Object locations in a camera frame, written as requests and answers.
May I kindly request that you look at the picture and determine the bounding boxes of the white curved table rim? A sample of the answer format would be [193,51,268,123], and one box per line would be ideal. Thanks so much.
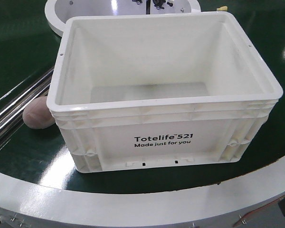
[0,156,285,228]

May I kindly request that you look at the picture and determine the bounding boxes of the chrome roller bars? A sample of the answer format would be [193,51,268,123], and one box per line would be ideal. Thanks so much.
[0,67,54,147]

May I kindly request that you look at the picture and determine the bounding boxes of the white plastic tote box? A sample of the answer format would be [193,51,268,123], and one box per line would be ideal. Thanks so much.
[47,12,283,173]

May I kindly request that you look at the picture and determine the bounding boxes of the small yellow knob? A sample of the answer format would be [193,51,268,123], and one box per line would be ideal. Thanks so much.
[217,6,228,11]

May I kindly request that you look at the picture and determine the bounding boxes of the white round centre hub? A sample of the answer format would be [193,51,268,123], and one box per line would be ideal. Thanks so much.
[45,0,201,36]

